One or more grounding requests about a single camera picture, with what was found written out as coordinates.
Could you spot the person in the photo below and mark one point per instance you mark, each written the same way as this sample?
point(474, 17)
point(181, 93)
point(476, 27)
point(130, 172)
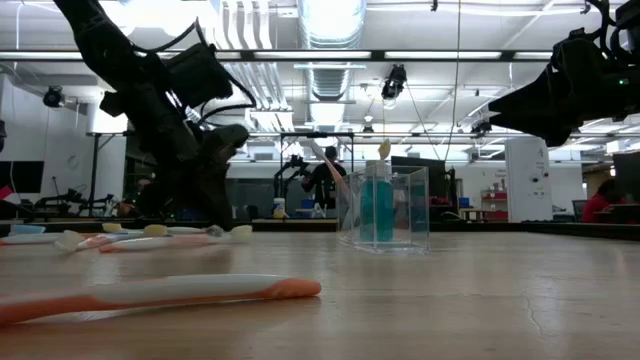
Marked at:
point(325, 182)
point(600, 202)

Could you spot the black monitor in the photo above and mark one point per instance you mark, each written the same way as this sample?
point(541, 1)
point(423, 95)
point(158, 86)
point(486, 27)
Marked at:
point(25, 175)

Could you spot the clear acrylic organizer holder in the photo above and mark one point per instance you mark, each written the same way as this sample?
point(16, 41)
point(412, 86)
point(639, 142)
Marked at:
point(420, 235)

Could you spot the red shelf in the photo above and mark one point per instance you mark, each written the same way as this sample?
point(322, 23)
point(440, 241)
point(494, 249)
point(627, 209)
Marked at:
point(495, 215)

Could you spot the black background robot arm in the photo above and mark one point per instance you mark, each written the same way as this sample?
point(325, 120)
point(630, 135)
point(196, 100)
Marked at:
point(295, 167)

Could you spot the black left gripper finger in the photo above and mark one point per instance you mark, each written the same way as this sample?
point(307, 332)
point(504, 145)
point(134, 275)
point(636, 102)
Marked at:
point(185, 192)
point(218, 192)

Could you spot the red tag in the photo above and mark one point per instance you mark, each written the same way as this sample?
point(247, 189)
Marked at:
point(5, 192)

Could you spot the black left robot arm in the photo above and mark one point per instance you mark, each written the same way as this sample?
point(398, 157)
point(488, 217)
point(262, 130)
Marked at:
point(100, 40)

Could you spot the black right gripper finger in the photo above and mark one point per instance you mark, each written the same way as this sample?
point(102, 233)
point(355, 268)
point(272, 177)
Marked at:
point(545, 130)
point(540, 97)

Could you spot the black background stand frame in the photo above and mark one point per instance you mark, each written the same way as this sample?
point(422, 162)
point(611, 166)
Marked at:
point(93, 165)

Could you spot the small blue mouthwash bottle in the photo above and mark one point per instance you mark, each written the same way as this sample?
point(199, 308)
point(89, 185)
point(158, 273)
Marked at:
point(377, 210)

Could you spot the black overhead beam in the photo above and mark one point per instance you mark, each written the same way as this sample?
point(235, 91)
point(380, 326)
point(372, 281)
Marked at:
point(380, 55)

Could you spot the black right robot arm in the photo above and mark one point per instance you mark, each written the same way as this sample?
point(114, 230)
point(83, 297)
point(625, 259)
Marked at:
point(627, 20)

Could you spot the black hanging camera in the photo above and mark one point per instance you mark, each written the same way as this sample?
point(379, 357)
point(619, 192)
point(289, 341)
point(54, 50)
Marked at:
point(395, 80)

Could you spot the white bottle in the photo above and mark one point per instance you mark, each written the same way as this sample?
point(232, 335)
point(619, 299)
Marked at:
point(279, 207)

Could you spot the black ceiling camera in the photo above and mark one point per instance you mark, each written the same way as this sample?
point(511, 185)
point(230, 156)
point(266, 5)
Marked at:
point(480, 127)
point(52, 96)

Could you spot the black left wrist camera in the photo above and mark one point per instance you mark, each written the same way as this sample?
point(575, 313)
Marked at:
point(197, 75)

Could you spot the silver ventilation duct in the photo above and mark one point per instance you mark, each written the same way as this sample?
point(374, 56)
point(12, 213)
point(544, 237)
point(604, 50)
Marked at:
point(327, 82)

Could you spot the black aluminium table frame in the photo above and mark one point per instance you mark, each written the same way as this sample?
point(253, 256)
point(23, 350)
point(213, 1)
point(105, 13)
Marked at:
point(500, 227)

